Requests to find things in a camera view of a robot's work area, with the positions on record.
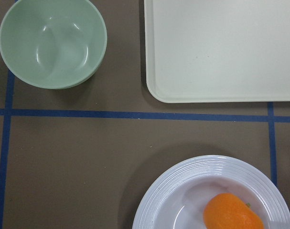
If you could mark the white round plate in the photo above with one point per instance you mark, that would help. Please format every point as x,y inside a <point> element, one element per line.
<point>177,198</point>

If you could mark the orange fruit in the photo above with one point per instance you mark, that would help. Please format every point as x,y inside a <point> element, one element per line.
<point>227,211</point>

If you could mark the cream bear tray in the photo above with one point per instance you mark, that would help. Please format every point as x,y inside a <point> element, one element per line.
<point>209,51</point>

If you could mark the green ceramic bowl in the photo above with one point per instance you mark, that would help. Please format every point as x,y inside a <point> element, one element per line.
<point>53,44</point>

